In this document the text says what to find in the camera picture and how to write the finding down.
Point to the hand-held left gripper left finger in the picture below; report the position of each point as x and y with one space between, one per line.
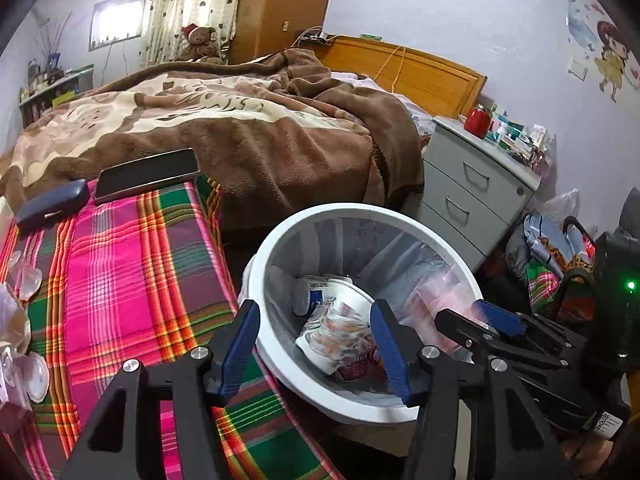
240 345

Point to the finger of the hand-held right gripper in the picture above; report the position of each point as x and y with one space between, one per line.
500 317
462 330

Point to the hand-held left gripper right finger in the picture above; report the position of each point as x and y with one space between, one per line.
387 350

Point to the strawberry print carton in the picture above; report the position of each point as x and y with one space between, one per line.
357 365

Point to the patterned paper cup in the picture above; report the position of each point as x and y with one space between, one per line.
335 330

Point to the white labelled paper tub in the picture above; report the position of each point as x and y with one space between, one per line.
302 297

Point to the white trash bin with liner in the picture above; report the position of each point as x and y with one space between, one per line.
295 225

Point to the colourful cloth bundle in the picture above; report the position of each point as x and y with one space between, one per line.
545 250

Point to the white plastic bag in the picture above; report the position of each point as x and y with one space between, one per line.
562 205

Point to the pink green plaid cloth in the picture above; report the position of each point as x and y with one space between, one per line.
125 285

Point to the grey drawer nightstand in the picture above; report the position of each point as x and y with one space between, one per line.
450 160

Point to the pile of small boxes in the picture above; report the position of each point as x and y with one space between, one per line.
515 135

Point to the dark smartphone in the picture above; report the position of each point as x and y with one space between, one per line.
145 175

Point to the brown beige blanket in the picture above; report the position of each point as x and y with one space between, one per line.
225 125

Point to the pale bed sheet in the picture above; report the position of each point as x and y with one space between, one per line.
400 105

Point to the dark blue glasses case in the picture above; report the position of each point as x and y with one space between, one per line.
50 205

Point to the wooden bed headboard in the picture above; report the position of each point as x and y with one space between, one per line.
425 75

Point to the brown teddy bear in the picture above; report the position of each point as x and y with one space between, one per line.
200 42

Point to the cluttered white desk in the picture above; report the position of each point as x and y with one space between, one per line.
55 87

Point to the power strip with plugs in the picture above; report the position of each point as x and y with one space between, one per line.
315 36

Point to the dry branches in vase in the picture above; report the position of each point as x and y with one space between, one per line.
52 60

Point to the wooden wardrobe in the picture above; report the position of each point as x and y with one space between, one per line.
285 0

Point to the small window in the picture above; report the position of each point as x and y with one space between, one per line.
117 17

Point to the cartoon girl wall sticker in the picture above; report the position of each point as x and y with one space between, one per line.
612 55

